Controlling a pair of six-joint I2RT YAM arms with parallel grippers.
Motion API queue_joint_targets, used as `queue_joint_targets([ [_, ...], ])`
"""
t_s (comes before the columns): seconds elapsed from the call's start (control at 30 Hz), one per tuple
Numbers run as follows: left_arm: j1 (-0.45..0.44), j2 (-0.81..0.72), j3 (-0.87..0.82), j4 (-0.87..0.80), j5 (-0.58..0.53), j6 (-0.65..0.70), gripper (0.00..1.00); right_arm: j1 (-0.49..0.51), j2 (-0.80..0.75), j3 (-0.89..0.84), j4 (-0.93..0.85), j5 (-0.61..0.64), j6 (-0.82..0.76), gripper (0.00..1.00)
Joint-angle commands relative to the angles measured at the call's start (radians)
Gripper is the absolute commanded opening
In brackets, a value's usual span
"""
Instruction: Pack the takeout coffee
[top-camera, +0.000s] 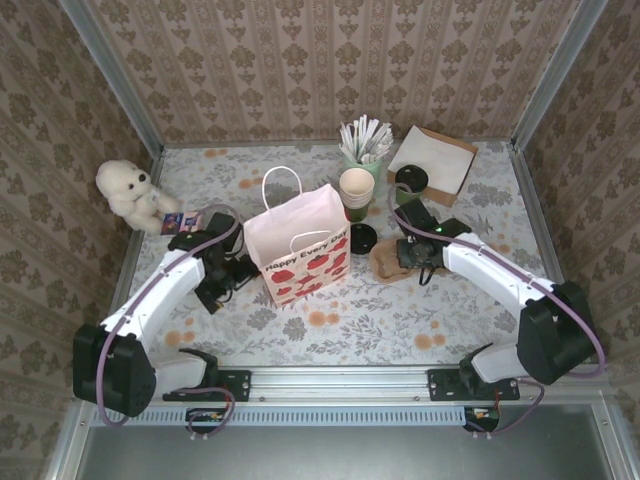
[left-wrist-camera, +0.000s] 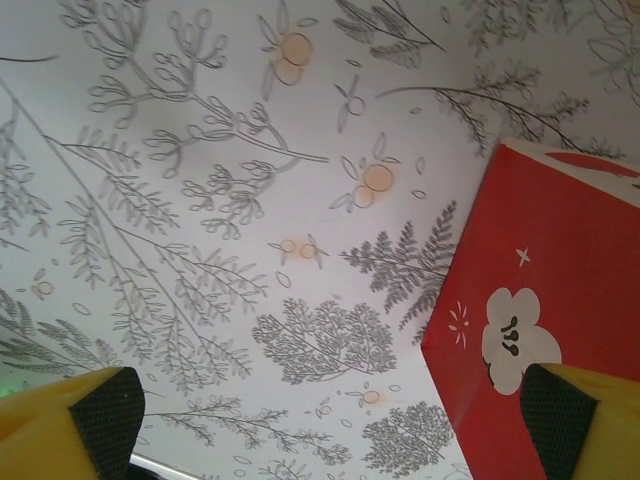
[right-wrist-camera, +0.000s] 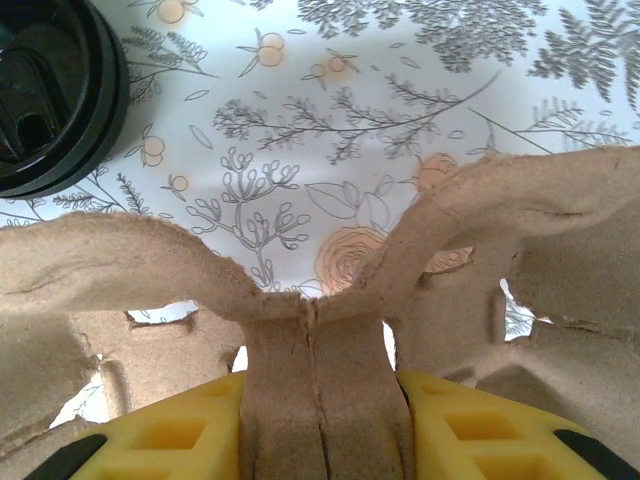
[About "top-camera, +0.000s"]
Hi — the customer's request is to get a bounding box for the green paper coffee cup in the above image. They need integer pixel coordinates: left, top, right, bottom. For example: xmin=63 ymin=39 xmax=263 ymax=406
xmin=395 ymin=179 xmax=430 ymax=206

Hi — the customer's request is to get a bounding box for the black coffee cup lid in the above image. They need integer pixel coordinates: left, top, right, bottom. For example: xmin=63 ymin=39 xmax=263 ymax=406
xmin=394 ymin=164 xmax=429 ymax=194

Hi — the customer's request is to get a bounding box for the white paper bag red print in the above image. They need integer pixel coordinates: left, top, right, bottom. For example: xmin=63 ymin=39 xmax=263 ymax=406
xmin=243 ymin=166 xmax=351 ymax=310

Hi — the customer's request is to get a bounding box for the small pink blue box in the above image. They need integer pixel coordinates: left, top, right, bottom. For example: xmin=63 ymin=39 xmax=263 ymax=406
xmin=162 ymin=210 xmax=205 ymax=236

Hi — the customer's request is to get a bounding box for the brown cardboard box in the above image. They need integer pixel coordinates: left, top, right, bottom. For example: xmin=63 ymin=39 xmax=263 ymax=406
xmin=387 ymin=124 xmax=480 ymax=208

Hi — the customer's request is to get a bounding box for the black round lid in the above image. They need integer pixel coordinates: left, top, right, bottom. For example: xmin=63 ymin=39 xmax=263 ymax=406
xmin=349 ymin=223 xmax=377 ymax=255

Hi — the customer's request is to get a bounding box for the white paper sheet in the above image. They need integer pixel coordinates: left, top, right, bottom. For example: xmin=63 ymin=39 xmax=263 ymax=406
xmin=388 ymin=124 xmax=474 ymax=194

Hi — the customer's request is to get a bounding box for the mint green holder cup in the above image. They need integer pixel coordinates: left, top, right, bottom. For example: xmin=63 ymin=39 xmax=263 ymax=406
xmin=342 ymin=147 xmax=389 ymax=185

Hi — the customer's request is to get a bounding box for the stack of green paper cups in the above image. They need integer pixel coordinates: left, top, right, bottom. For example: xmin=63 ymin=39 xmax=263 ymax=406
xmin=339 ymin=168 xmax=376 ymax=224

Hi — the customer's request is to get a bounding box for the white wrapped straw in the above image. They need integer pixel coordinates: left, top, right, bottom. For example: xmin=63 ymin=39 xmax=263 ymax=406
xmin=339 ymin=123 xmax=360 ymax=162
xmin=374 ymin=130 xmax=397 ymax=162
xmin=367 ymin=119 xmax=392 ymax=162
xmin=353 ymin=115 xmax=372 ymax=162

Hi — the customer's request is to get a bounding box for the white teddy bear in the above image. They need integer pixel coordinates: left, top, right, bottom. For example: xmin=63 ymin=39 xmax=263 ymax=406
xmin=95 ymin=159 xmax=184 ymax=232

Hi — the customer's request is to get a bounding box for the black controller board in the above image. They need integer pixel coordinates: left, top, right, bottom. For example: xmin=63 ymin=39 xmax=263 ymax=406
xmin=185 ymin=407 xmax=226 ymax=434
xmin=463 ymin=405 xmax=501 ymax=432

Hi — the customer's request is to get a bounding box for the grey metal panel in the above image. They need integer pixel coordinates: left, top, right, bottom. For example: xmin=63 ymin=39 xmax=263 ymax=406
xmin=74 ymin=424 xmax=621 ymax=480

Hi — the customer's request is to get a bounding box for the black left camera cable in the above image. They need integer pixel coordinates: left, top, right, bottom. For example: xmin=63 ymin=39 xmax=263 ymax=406
xmin=219 ymin=269 xmax=261 ymax=302

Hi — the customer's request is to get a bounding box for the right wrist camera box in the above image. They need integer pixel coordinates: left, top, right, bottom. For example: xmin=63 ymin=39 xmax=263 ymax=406
xmin=396 ymin=238 xmax=426 ymax=267

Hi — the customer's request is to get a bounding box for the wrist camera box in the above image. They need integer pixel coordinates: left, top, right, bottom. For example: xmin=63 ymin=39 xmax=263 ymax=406
xmin=194 ymin=279 xmax=226 ymax=315
xmin=396 ymin=238 xmax=426 ymax=267

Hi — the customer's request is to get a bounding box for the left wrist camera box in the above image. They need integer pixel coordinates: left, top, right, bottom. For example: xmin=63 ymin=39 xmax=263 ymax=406
xmin=194 ymin=279 xmax=226 ymax=315

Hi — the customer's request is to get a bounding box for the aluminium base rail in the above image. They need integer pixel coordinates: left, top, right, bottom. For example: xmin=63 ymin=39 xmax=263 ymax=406
xmin=74 ymin=364 xmax=611 ymax=404

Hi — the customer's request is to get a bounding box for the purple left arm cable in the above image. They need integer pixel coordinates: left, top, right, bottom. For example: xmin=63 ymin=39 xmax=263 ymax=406
xmin=99 ymin=204 xmax=241 ymax=442

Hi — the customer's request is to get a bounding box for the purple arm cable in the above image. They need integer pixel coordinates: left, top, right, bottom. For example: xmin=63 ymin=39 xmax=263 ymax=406
xmin=388 ymin=182 xmax=607 ymax=440
xmin=99 ymin=204 xmax=241 ymax=442

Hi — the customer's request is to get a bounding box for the white slotted cable duct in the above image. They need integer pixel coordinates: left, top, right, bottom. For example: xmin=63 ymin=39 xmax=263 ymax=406
xmin=92 ymin=405 xmax=469 ymax=426

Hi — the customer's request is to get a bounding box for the aluminium frame post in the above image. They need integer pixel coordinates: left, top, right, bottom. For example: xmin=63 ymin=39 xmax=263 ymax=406
xmin=512 ymin=0 xmax=609 ymax=151
xmin=58 ymin=0 xmax=166 ymax=156

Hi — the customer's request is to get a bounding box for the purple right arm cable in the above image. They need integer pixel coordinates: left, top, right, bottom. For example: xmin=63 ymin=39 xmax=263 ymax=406
xmin=388 ymin=182 xmax=607 ymax=440

